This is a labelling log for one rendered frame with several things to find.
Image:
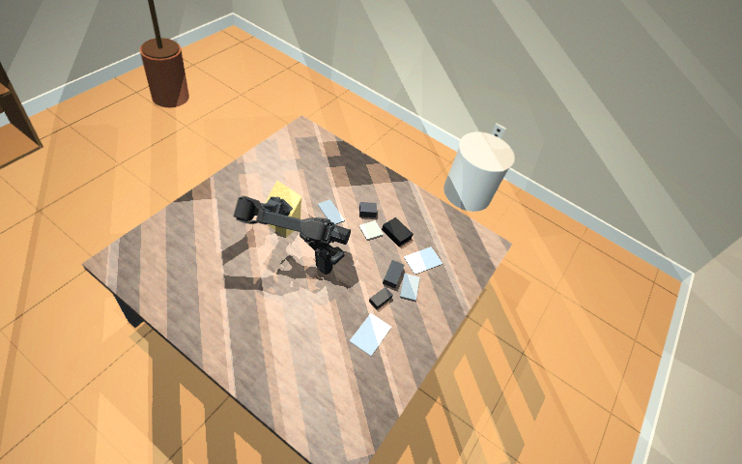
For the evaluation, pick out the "dark grey controller unit with green rocker switches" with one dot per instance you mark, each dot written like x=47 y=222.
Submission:
x=321 y=263

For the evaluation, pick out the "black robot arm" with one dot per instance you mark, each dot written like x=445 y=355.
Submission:
x=275 y=212

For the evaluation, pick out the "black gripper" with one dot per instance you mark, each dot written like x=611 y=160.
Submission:
x=335 y=254

